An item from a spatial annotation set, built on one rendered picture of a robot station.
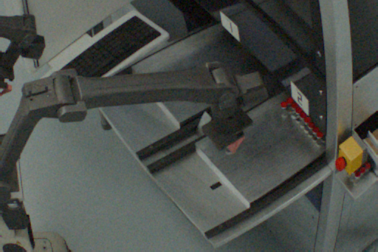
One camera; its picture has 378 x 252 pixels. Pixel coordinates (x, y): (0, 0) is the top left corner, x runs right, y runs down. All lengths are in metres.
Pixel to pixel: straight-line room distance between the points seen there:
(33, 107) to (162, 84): 0.32
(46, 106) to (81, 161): 1.90
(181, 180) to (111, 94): 0.63
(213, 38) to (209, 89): 0.82
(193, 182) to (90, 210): 1.15
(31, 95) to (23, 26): 0.48
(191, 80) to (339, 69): 0.39
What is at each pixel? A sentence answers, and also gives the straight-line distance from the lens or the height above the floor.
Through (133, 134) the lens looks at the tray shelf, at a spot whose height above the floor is 0.88.
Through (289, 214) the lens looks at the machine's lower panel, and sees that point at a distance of 2.97.
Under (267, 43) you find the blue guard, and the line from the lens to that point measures 2.47.
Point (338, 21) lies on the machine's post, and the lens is 2.03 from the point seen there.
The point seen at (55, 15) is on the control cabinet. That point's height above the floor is 0.99.
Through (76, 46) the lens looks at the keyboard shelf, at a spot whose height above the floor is 0.80.
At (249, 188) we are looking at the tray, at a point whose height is 0.88.
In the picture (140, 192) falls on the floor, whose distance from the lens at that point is 3.59.
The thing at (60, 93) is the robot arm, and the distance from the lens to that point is 1.87.
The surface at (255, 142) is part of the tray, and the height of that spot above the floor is 0.88.
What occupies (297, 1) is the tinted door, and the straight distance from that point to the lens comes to 2.17.
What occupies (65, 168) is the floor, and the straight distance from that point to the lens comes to 3.73.
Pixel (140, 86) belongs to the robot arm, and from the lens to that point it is 1.94.
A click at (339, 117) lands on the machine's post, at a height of 1.12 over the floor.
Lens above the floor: 2.85
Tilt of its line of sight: 48 degrees down
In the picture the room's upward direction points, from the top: 10 degrees counter-clockwise
